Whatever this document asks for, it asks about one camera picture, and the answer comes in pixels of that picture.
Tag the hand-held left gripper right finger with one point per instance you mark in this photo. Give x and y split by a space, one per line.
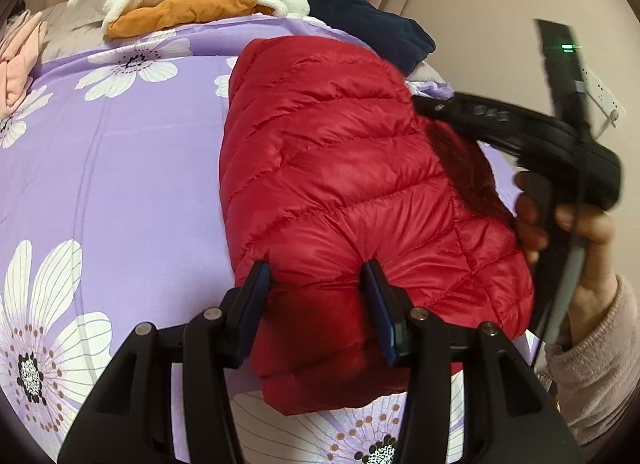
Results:
380 299

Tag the white wall socket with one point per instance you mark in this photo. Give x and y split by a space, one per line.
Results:
600 91

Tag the person's right hand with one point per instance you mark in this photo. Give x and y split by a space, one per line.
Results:
595 239

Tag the pink garment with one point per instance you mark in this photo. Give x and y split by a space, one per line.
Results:
20 63

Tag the orange garment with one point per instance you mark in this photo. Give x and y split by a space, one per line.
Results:
190 11

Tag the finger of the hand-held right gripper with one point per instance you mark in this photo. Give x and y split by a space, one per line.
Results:
480 116

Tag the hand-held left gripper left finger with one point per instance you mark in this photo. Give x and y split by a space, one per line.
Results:
255 294

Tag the red puffer jacket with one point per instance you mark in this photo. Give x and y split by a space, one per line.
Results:
325 168

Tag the navy garment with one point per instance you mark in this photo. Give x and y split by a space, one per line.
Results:
370 23

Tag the person's right forearm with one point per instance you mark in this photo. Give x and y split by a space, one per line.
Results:
600 369

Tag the purple floral quilt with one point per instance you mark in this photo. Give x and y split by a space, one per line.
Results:
125 168

